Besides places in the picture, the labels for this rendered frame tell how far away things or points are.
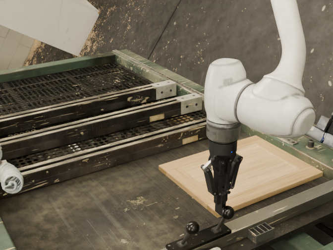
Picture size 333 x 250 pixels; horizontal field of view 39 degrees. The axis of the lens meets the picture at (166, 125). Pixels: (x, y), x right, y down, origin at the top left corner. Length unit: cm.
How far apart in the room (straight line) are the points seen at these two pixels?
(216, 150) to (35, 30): 439
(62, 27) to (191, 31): 188
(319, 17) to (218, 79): 220
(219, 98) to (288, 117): 19
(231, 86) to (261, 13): 252
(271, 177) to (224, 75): 71
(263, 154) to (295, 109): 89
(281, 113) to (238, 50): 260
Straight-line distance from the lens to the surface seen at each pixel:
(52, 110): 226
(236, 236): 147
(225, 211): 133
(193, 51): 402
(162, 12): 459
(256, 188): 170
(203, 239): 140
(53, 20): 549
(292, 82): 110
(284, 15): 119
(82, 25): 561
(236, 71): 116
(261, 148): 198
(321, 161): 186
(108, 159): 184
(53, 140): 204
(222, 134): 121
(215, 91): 116
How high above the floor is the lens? 244
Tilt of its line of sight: 38 degrees down
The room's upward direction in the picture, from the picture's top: 71 degrees counter-clockwise
